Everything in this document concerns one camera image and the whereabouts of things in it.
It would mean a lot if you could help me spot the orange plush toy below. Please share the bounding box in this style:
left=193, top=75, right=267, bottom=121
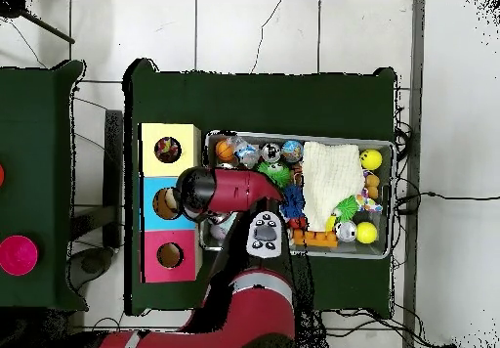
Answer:
left=363, top=172, right=382, bottom=200

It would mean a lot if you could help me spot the clear mesh bin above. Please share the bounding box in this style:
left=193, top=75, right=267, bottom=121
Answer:
left=201, top=131, right=395, bottom=260

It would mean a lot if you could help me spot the small white ball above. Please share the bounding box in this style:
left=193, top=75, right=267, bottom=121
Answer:
left=208, top=222, right=229, bottom=241

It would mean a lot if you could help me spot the pink disc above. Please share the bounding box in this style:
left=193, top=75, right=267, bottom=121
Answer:
left=0, top=235, right=40, bottom=278

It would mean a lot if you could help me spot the blue spiky ball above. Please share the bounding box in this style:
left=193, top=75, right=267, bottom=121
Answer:
left=280, top=185, right=307, bottom=220

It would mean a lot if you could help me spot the orange toy brick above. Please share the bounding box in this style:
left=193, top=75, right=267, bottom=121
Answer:
left=292, top=229, right=339, bottom=249

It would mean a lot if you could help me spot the black tripod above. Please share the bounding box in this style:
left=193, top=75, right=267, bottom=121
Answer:
left=0, top=0, right=77, bottom=46

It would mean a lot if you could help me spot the globe print ball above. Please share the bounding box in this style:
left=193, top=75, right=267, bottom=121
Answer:
left=281, top=140, right=305, bottom=162

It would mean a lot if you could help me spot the small orange basketball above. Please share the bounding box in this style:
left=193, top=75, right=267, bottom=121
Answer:
left=215, top=139, right=238, bottom=162

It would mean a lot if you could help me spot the side table with green cloth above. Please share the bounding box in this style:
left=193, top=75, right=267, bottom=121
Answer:
left=0, top=60, right=87, bottom=312

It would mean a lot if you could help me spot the wooden box with three holes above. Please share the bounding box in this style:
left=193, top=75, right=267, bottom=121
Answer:
left=139, top=123, right=204, bottom=285

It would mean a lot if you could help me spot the yellow smiley ball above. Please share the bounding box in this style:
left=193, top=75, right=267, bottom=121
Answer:
left=358, top=148, right=384, bottom=172

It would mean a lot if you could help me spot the green spiky ball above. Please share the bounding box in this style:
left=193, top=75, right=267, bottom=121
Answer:
left=337, top=196, right=360, bottom=223

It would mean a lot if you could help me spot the cream yellow cloth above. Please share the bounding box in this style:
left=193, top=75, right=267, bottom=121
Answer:
left=300, top=140, right=366, bottom=232

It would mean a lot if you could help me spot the silver can with open top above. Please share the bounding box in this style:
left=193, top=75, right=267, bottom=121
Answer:
left=261, top=142, right=282, bottom=165

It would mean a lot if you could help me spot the colourful polka dot cloth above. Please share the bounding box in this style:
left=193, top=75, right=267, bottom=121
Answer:
left=154, top=136, right=183, bottom=164

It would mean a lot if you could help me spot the plain yellow ball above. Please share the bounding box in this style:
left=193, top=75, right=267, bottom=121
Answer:
left=354, top=221, right=379, bottom=245

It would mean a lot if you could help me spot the green fuzzy toy with eyes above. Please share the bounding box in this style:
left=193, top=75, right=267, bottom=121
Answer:
left=259, top=162, right=293, bottom=187

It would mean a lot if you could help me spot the crushed clear plastic bottle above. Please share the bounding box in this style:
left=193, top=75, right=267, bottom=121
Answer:
left=233, top=138, right=263, bottom=168

